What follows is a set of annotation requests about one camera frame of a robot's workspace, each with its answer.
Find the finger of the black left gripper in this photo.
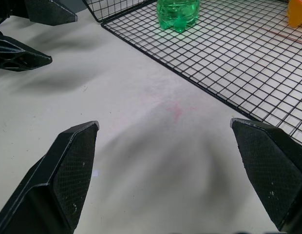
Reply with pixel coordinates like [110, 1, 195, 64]
[0, 28, 53, 73]
[0, 0, 78, 27]

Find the black wire grid basket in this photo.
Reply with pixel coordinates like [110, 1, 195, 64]
[81, 0, 302, 149]

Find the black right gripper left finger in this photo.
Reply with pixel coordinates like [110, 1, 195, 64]
[0, 120, 100, 234]

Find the green plastic drink bottle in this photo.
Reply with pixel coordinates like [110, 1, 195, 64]
[156, 0, 201, 33]

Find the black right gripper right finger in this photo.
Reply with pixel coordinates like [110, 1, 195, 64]
[229, 117, 302, 234]

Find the orange object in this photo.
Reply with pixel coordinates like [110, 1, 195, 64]
[286, 0, 302, 28]

